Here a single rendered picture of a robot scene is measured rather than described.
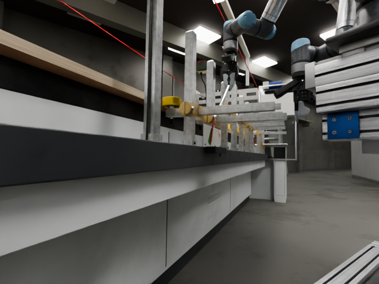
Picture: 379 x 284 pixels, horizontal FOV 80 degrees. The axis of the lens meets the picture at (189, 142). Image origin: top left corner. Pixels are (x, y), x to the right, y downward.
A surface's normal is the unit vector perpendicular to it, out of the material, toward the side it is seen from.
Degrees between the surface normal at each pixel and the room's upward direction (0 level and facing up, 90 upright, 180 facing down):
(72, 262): 90
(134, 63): 90
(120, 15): 90
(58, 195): 90
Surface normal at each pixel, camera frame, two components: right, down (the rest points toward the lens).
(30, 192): 0.91, -0.01
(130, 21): 0.61, -0.04
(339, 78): -0.79, -0.05
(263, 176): -0.41, -0.06
